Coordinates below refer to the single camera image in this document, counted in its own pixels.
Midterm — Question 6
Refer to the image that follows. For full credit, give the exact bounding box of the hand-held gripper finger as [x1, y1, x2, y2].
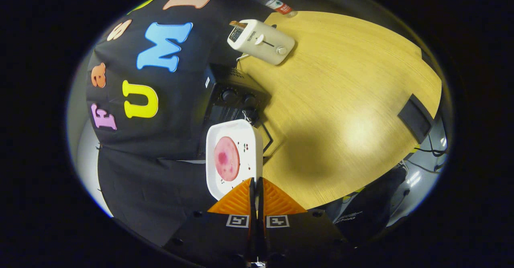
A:
[257, 177, 354, 262]
[163, 177, 257, 262]

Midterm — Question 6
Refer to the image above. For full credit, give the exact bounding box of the pink ham slice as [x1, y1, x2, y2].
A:
[214, 136, 241, 182]

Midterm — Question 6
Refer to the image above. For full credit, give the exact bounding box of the white square plate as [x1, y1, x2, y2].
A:
[206, 119, 264, 201]

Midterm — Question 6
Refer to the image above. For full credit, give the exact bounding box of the black toaster oven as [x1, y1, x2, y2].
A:
[197, 63, 274, 160]

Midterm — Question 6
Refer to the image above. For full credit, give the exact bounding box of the white pop-up toaster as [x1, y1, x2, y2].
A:
[227, 19, 296, 65]

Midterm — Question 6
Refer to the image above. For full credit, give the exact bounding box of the black bag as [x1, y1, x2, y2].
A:
[325, 166, 408, 244]

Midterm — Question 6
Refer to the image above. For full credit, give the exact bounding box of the black backdrop cloth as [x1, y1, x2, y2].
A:
[86, 0, 306, 248]

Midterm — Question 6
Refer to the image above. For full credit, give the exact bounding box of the clear water bottle red label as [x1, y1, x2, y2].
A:
[248, 0, 298, 18]

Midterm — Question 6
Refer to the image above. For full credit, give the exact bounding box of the black cable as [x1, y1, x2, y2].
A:
[414, 134, 448, 158]

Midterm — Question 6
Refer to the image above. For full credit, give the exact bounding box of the black table edge strap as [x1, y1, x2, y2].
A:
[398, 93, 434, 144]

